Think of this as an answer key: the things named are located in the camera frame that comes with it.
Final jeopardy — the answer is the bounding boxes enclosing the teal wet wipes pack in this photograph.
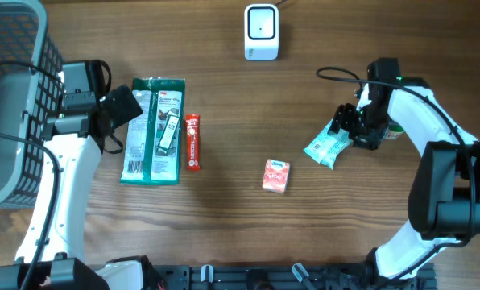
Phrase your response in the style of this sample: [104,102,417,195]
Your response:
[304,120,352,170]

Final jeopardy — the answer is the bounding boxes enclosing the green white balm box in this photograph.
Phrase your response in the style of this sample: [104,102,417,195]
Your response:
[157,114,180,155]

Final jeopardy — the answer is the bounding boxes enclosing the green white gloves package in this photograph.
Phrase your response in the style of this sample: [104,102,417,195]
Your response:
[120,77,186,185]

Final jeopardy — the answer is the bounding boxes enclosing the red coffee stick sachet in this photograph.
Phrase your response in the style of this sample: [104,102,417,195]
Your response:
[185,114,201,172]

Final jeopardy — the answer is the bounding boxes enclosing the red white tissue pack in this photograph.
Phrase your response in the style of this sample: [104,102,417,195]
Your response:
[262,159,290,193]

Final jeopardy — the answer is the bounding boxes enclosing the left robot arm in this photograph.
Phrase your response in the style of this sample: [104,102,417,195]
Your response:
[0,60,158,289]

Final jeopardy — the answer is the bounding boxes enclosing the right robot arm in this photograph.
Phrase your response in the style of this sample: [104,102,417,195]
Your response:
[329,58,480,289]

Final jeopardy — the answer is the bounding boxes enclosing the white barcode scanner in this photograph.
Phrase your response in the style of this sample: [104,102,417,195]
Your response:
[244,3,279,61]

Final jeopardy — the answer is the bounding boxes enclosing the grey plastic mesh basket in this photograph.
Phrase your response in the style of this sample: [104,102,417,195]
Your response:
[0,0,64,209]

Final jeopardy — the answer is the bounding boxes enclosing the black right camera cable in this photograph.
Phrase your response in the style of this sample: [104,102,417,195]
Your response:
[315,66,478,283]

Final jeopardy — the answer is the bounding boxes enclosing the black camera cable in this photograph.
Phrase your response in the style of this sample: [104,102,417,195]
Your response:
[0,60,64,290]
[315,66,478,283]

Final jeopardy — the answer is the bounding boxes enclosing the black left camera cable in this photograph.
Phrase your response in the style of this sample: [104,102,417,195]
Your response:
[0,60,64,290]

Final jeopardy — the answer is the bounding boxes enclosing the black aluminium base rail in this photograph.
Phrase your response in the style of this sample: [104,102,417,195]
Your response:
[151,263,437,290]

